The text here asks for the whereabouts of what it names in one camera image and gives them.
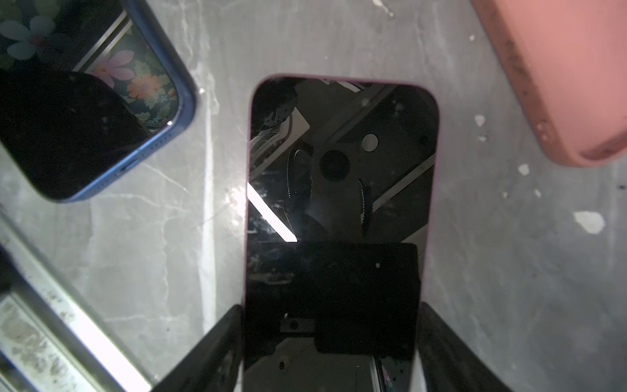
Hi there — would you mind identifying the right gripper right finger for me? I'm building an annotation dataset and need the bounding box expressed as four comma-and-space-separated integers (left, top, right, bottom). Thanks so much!
418, 302, 509, 392

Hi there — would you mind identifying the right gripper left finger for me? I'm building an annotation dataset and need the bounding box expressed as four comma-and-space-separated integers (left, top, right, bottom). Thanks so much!
152, 305, 243, 392

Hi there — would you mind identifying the black phone face up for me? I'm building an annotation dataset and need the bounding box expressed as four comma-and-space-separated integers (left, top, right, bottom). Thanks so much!
243, 76, 439, 391

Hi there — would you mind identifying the pink phone case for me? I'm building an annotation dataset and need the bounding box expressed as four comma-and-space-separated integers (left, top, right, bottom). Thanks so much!
472, 1, 626, 168

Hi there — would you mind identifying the purple-edged phone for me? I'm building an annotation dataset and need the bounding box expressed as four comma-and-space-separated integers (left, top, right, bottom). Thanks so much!
1, 1, 195, 203

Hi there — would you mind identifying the aluminium frame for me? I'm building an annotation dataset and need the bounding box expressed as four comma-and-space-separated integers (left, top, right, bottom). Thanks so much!
1, 214, 155, 391

